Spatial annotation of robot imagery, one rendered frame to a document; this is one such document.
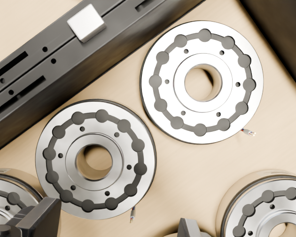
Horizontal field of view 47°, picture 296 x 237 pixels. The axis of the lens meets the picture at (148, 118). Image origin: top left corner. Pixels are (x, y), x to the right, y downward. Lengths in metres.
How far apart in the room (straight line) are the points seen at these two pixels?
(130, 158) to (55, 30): 0.12
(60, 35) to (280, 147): 0.22
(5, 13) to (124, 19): 0.15
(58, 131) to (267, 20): 0.20
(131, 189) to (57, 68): 0.13
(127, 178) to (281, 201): 0.13
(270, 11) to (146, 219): 0.21
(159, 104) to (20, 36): 0.14
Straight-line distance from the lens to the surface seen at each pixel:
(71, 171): 0.29
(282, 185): 0.31
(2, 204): 0.32
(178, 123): 0.28
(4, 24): 0.34
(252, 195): 0.30
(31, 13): 0.34
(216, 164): 0.32
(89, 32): 0.20
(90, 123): 0.28
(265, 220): 0.31
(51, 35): 0.22
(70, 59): 0.22
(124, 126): 0.28
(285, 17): 0.28
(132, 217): 0.28
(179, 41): 0.29
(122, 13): 0.22
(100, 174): 0.30
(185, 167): 0.32
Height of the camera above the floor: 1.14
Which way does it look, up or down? 86 degrees down
